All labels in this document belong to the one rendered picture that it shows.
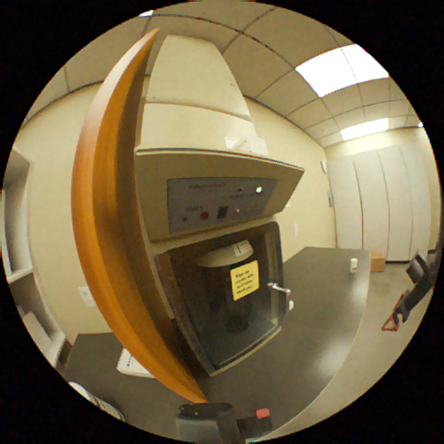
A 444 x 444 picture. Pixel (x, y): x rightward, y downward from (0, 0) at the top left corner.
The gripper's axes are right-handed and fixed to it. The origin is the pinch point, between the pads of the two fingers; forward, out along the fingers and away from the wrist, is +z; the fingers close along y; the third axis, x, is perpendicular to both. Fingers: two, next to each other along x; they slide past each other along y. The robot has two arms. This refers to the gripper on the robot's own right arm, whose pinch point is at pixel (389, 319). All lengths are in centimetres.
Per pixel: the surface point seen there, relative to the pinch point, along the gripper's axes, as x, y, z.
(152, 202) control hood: -30, 52, -30
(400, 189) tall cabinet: -61, -274, -5
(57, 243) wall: -47, 125, -20
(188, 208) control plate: -32, 48, -28
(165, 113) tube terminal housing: -48, 52, -45
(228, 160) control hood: -33, 42, -33
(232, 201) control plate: -35, 42, -26
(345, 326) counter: -9.1, 4.2, 17.5
